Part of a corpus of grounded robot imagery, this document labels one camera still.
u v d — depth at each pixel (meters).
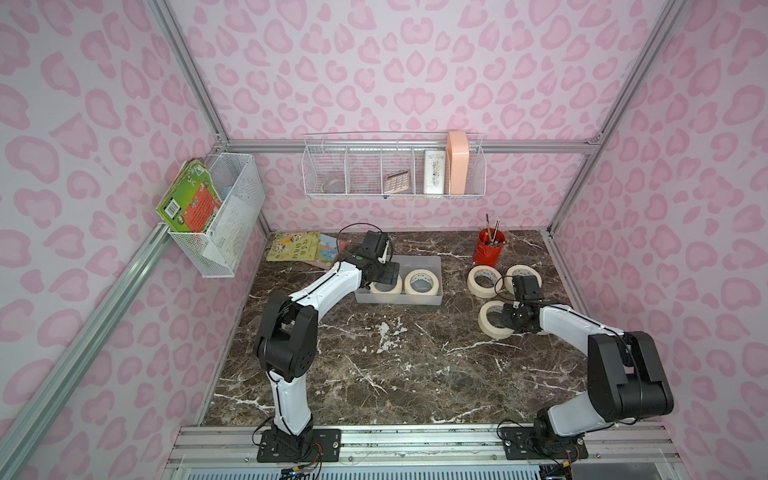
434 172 0.93
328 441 0.74
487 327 0.90
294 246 1.14
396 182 0.95
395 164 1.01
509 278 0.78
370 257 0.73
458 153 0.81
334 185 0.93
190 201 0.72
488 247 1.02
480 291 1.00
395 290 0.99
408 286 1.00
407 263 1.09
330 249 1.14
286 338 0.49
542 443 0.66
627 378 0.44
